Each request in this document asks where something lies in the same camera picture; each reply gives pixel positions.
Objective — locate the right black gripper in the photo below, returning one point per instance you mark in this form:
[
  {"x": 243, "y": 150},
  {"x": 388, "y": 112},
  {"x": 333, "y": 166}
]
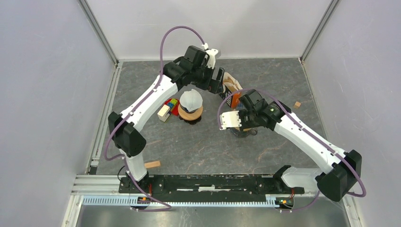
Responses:
[{"x": 244, "y": 126}]

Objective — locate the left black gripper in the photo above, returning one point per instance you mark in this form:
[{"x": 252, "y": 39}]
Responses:
[{"x": 213, "y": 85}]

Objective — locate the orange coffee filter box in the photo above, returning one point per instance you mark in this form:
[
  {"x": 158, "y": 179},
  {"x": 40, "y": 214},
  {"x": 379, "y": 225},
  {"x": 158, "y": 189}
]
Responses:
[{"x": 230, "y": 85}]

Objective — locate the white paper coffee filter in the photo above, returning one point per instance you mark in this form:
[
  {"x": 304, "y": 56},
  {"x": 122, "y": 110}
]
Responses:
[{"x": 190, "y": 101}]

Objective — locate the dark brown dripper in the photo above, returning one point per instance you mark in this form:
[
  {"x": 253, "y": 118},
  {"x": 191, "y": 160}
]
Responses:
[{"x": 192, "y": 122}]

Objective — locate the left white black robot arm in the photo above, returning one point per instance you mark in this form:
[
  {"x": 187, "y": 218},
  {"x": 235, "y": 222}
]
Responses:
[{"x": 125, "y": 127}]

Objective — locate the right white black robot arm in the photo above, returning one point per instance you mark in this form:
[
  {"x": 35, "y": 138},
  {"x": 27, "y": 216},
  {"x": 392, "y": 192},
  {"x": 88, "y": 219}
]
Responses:
[{"x": 338, "y": 172}]

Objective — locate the small wooden cube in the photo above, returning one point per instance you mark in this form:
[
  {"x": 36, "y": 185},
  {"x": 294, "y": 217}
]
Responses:
[{"x": 296, "y": 105}]

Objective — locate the colourful toy block pile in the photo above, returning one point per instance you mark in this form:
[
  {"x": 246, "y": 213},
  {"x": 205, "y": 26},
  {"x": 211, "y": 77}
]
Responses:
[{"x": 169, "y": 108}]

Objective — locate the flat wooden block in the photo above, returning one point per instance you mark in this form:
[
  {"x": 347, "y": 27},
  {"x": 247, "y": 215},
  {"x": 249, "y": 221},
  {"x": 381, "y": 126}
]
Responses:
[{"x": 153, "y": 164}]

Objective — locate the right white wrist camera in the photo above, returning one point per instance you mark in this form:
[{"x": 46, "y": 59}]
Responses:
[{"x": 230, "y": 120}]

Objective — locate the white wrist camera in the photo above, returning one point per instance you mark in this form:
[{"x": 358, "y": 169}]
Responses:
[
  {"x": 212, "y": 55},
  {"x": 230, "y": 120}
]

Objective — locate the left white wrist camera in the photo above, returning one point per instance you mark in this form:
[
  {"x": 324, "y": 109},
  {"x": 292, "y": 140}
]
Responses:
[{"x": 212, "y": 55}]

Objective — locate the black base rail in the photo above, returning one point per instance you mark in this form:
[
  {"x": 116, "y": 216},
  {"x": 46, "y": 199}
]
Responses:
[{"x": 215, "y": 188}]

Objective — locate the grey slotted cable duct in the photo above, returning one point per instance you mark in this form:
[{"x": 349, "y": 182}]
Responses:
[{"x": 137, "y": 201}]

